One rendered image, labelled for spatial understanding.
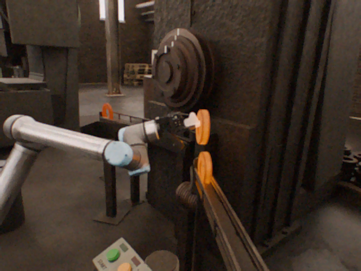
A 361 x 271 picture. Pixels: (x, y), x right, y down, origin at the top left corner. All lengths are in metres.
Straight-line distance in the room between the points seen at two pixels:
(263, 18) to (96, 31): 11.04
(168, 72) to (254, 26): 0.49
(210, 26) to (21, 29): 2.69
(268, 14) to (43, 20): 3.07
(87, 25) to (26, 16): 8.27
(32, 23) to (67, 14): 0.46
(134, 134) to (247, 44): 0.72
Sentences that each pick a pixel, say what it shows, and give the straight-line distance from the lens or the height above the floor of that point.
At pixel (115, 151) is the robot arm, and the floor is 0.86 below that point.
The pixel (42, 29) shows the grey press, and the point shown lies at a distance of 3.95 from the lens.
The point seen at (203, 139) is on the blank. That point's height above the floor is 0.87.
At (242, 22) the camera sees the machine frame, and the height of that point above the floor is 1.38.
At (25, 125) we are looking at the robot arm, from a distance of 1.29.
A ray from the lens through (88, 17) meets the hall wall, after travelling 12.15.
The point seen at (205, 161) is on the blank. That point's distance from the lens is 1.19.
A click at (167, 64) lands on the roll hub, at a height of 1.16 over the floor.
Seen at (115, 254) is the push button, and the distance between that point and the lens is 0.91.
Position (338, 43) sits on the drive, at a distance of 2.01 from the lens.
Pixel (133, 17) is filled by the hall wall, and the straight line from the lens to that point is 13.04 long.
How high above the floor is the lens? 1.19
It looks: 17 degrees down
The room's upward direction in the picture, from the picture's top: 2 degrees clockwise
